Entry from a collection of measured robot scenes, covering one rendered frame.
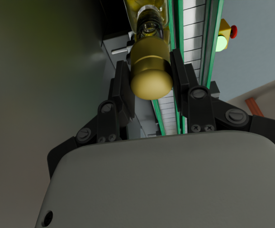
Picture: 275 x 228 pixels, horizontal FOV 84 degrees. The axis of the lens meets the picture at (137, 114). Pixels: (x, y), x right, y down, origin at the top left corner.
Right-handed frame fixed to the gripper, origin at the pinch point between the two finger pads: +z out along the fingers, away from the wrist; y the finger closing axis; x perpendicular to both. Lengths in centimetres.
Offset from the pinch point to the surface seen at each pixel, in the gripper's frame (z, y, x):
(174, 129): 33, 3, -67
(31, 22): 8.7, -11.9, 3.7
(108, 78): 25.8, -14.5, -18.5
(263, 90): 138, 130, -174
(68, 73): 8.4, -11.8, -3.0
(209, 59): 26.0, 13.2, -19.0
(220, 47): 36.2, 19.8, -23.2
